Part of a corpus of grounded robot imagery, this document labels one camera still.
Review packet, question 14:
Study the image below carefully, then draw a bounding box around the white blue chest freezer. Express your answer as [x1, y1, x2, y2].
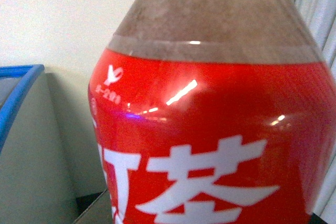
[0, 63, 111, 224]

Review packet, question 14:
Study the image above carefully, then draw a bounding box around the white pleated curtain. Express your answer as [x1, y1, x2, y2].
[294, 0, 335, 74]

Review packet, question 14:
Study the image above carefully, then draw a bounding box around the red label tea bottle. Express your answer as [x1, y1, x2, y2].
[88, 0, 335, 223]

